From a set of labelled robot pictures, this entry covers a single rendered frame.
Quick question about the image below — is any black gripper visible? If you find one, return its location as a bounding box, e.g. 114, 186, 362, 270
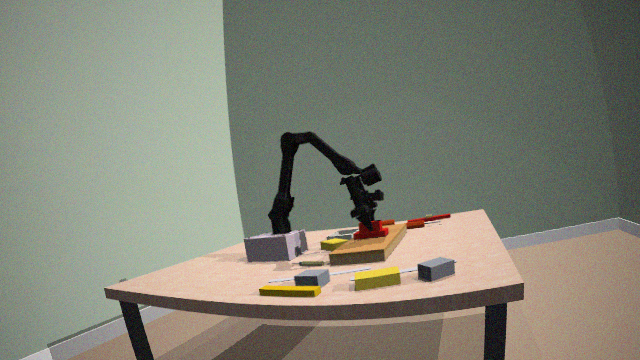
350, 188, 378, 232

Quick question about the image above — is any orange panel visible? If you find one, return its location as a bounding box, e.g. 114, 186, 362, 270
329, 223, 407, 266

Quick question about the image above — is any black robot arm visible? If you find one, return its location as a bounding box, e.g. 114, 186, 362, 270
268, 132, 384, 235

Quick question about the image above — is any red spirit level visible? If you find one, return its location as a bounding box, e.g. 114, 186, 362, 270
408, 214, 450, 223

